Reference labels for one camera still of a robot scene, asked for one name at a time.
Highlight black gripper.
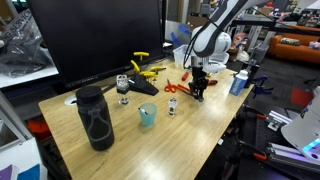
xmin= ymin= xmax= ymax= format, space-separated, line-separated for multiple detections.
xmin=189 ymin=66 xmax=208 ymax=102

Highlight red handled pliers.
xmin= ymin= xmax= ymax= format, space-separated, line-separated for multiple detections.
xmin=174 ymin=84 xmax=204 ymax=102

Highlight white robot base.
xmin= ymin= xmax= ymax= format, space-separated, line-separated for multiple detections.
xmin=281 ymin=95 xmax=320 ymax=165

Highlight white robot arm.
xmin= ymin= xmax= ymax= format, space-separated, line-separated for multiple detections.
xmin=185 ymin=0 xmax=268 ymax=102

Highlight small glass salt shaker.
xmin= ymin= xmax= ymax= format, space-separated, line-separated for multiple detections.
xmin=168 ymin=98 xmax=178 ymax=116

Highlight clear plastic bin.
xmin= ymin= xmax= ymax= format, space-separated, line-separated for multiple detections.
xmin=173 ymin=44 xmax=229 ymax=73

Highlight blue white bottle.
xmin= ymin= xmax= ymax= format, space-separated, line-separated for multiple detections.
xmin=229 ymin=70 xmax=248 ymax=96

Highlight teal plastic cup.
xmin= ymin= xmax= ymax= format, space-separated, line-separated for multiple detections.
xmin=138 ymin=103 xmax=157 ymax=127

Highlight blue clamp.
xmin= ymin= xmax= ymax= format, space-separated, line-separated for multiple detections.
xmin=252 ymin=75 xmax=273 ymax=97

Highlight clear acrylic block stand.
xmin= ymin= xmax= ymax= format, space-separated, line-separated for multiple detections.
xmin=116 ymin=74 xmax=129 ymax=105

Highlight black water bottle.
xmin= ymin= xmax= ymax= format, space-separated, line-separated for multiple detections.
xmin=76 ymin=86 xmax=115 ymax=151

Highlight orange sofa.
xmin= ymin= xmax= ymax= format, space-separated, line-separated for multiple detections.
xmin=268 ymin=33 xmax=320 ymax=64

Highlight large black monitor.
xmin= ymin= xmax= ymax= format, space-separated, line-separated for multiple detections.
xmin=27 ymin=0 xmax=164 ymax=87

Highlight grey plastic bag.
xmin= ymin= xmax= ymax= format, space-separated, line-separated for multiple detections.
xmin=0 ymin=9 xmax=53 ymax=78

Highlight red handled tool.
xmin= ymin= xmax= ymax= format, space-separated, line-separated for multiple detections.
xmin=181 ymin=71 xmax=189 ymax=81

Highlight orange handled scissors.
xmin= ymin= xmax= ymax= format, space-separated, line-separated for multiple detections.
xmin=164 ymin=81 xmax=176 ymax=93

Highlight yellow T-handle hex key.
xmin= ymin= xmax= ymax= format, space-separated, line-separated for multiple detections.
xmin=150 ymin=66 xmax=166 ymax=74
xmin=130 ymin=60 xmax=141 ymax=73
xmin=133 ymin=52 xmax=150 ymax=61
xmin=139 ymin=71 xmax=158 ymax=78

